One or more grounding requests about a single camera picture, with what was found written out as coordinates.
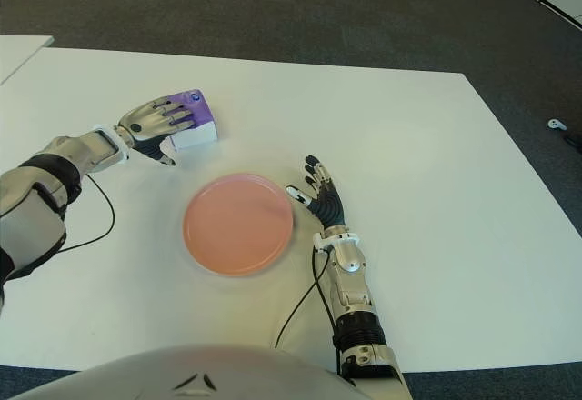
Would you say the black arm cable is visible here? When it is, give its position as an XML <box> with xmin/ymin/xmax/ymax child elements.
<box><xmin>272</xmin><ymin>245</ymin><xmax>342</xmax><ymax>376</ymax></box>
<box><xmin>58</xmin><ymin>171</ymin><xmax>116</xmax><ymax>254</ymax></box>

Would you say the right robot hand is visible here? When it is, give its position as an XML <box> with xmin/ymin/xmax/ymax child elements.
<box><xmin>285</xmin><ymin>154</ymin><xmax>349</xmax><ymax>235</ymax></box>

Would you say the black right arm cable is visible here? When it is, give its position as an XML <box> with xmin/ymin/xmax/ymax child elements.
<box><xmin>272</xmin><ymin>245</ymin><xmax>342</xmax><ymax>376</ymax></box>

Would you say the adjacent white table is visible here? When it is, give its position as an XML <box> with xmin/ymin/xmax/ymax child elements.
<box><xmin>0</xmin><ymin>35</ymin><xmax>55</xmax><ymax>85</ymax></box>

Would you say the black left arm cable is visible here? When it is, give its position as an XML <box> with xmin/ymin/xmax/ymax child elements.
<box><xmin>58</xmin><ymin>171</ymin><xmax>116</xmax><ymax>254</ymax></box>

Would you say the pink round plate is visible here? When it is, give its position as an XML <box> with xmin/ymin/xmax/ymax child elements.
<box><xmin>182</xmin><ymin>172</ymin><xmax>296</xmax><ymax>278</ymax></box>

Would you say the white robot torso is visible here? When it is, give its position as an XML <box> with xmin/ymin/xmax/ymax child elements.
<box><xmin>11</xmin><ymin>344</ymin><xmax>365</xmax><ymax>400</ymax></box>

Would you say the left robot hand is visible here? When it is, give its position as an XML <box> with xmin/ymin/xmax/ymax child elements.
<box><xmin>115</xmin><ymin>96</ymin><xmax>196</xmax><ymax>167</ymax></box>

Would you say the purple tissue paper pack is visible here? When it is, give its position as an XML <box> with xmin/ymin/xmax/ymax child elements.
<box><xmin>161</xmin><ymin>89</ymin><xmax>219</xmax><ymax>152</ymax></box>

